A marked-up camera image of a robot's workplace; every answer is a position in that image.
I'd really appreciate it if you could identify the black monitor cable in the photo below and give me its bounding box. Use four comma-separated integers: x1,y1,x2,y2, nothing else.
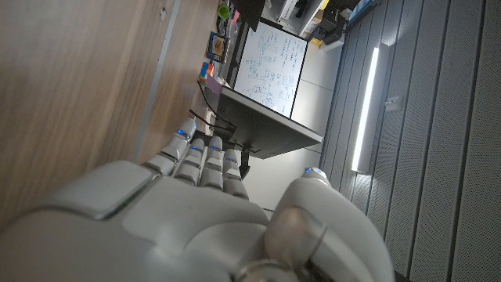
196,80,238,130
189,108,236,132

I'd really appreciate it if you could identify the colourful rubik's cube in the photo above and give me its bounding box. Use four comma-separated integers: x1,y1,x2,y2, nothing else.
198,61,214,82

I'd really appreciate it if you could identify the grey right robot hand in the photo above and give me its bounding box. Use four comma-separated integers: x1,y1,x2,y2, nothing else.
0,117,395,282

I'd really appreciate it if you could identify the small box with printed picture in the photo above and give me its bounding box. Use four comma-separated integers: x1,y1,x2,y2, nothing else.
206,31,230,64

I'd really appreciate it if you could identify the whiteboard with blue writing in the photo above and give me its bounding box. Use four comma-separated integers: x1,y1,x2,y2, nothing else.
233,20,309,118

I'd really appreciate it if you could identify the small grey ceiling sensor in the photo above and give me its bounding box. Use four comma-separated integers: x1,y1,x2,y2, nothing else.
385,95,403,113

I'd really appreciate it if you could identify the purple sticky note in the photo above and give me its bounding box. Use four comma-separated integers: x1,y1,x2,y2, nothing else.
204,74,223,96

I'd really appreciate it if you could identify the white shelf unit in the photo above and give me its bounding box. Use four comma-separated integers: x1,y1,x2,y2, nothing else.
269,0,345,52

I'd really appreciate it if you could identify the long ceiling light strip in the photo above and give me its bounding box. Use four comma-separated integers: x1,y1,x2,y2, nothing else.
351,42,391,174

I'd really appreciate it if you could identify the black flat computer monitor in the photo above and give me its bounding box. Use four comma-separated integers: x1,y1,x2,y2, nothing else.
216,85,324,160

